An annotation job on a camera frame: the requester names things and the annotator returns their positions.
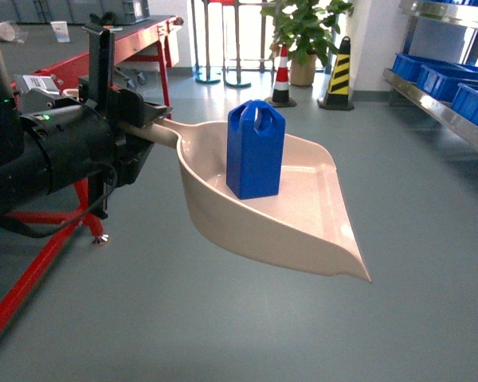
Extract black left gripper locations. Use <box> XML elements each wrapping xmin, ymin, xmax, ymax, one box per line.
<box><xmin>77</xmin><ymin>76</ymin><xmax>173</xmax><ymax>187</ymax></box>

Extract blue plastic block part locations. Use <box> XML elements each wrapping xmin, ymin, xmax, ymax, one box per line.
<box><xmin>225</xmin><ymin>99</ymin><xmax>286</xmax><ymax>200</ymax></box>

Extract beige plastic dustpan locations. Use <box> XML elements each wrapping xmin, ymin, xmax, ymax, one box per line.
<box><xmin>120</xmin><ymin>119</ymin><xmax>371</xmax><ymax>281</ymax></box>

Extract blue crate on shelf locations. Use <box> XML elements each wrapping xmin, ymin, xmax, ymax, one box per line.
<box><xmin>391</xmin><ymin>53</ymin><xmax>455</xmax><ymax>83</ymax></box>
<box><xmin>451</xmin><ymin>84</ymin><xmax>478</xmax><ymax>126</ymax></box>
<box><xmin>416</xmin><ymin>65</ymin><xmax>478</xmax><ymax>102</ymax></box>

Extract steel shelf rack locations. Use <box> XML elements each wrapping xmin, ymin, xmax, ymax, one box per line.
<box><xmin>383</xmin><ymin>1</ymin><xmax>478</xmax><ymax>151</ymax></box>

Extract paper cup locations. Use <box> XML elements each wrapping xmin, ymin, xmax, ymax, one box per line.
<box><xmin>50</xmin><ymin>21</ymin><xmax>70</xmax><ymax>43</ymax></box>

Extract red white traffic cone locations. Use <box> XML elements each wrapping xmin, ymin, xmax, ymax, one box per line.
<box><xmin>265</xmin><ymin>44</ymin><xmax>297</xmax><ymax>107</ymax></box>

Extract potted green plant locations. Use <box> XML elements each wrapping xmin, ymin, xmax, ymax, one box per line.
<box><xmin>261</xmin><ymin>0</ymin><xmax>354</xmax><ymax>87</ymax></box>

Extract yellow black traffic cone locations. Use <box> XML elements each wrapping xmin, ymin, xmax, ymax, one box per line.
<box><xmin>317</xmin><ymin>36</ymin><xmax>354</xmax><ymax>111</ymax></box>

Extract red table frame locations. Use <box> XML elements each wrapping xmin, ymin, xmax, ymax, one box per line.
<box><xmin>0</xmin><ymin>21</ymin><xmax>170</xmax><ymax>334</ymax></box>

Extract black cable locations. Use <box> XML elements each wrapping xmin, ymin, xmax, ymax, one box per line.
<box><xmin>0</xmin><ymin>162</ymin><xmax>119</xmax><ymax>239</ymax></box>

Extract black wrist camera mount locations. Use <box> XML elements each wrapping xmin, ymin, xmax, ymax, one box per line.
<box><xmin>83</xmin><ymin>23</ymin><xmax>115</xmax><ymax>111</ymax></box>

